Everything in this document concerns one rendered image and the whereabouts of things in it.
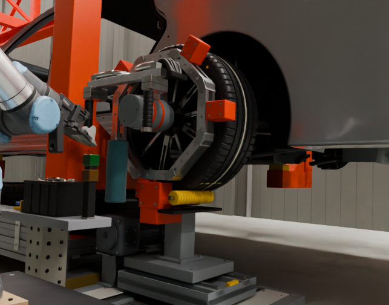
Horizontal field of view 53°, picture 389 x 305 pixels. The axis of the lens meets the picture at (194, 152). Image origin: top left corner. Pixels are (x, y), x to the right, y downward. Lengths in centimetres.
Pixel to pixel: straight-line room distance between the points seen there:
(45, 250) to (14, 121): 58
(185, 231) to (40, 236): 63
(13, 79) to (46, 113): 11
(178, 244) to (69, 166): 60
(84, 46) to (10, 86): 102
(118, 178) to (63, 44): 71
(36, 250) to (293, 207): 469
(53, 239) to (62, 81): 78
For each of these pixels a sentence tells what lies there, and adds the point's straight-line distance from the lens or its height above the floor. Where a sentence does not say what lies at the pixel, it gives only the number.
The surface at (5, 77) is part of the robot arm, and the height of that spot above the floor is 80.
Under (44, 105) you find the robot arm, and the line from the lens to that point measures 101.
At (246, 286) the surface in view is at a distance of 177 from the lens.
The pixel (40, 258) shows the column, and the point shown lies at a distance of 148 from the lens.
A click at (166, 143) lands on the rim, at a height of 74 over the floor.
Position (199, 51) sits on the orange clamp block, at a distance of 161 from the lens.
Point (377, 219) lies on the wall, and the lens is 547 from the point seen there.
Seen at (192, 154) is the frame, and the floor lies 68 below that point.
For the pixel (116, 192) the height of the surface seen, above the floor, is 52.
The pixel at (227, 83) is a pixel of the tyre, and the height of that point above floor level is 97.
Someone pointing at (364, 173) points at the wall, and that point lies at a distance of 548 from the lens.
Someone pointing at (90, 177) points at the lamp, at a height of 59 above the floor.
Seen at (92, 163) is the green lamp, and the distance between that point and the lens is 130.
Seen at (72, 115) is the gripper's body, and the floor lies 77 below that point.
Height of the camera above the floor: 60
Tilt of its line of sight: 3 degrees up
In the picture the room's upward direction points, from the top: 2 degrees clockwise
